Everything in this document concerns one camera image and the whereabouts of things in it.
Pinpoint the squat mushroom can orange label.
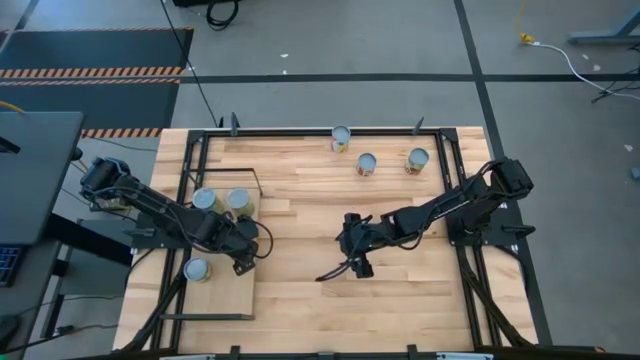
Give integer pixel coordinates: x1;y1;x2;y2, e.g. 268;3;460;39
182;256;214;285

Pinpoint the grey table leg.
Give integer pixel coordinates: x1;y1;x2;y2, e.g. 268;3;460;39
566;6;640;47

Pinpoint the black aluminium table frame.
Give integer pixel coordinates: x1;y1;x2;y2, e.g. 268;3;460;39
119;112;554;360

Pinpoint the black hanging cable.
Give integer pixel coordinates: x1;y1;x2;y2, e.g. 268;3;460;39
158;0;224;129

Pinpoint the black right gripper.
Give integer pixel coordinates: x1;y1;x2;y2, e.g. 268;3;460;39
315;212;396;283

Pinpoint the pineapple print tin can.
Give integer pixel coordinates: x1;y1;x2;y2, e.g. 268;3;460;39
330;124;353;154

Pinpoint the green label oranges can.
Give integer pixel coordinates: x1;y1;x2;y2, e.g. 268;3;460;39
225;187;256;218

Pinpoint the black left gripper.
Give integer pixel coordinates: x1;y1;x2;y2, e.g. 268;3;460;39
214;214;261;277

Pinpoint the yellow cable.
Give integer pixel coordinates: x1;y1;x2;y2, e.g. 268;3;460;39
514;0;537;46

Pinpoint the dark grey desk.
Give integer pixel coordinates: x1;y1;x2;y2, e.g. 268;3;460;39
0;110;86;247

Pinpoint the white red tomatoes can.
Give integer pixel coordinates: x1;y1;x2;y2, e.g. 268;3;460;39
355;152;379;178

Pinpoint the black keyboard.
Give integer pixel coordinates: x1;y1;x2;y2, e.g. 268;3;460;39
0;244;24;289

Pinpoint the red swirl print can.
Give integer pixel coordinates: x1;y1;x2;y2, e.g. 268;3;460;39
404;146;431;177

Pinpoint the black hazard stripe floor mat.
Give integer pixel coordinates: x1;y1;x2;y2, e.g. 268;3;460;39
0;26;196;140

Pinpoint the coiled black cable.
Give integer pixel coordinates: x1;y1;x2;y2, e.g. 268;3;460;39
172;0;242;32

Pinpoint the white floor cable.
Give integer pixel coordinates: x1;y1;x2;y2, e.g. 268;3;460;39
531;41;640;102

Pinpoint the blue label tin can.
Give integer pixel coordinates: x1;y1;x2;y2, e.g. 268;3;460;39
191;187;224;214

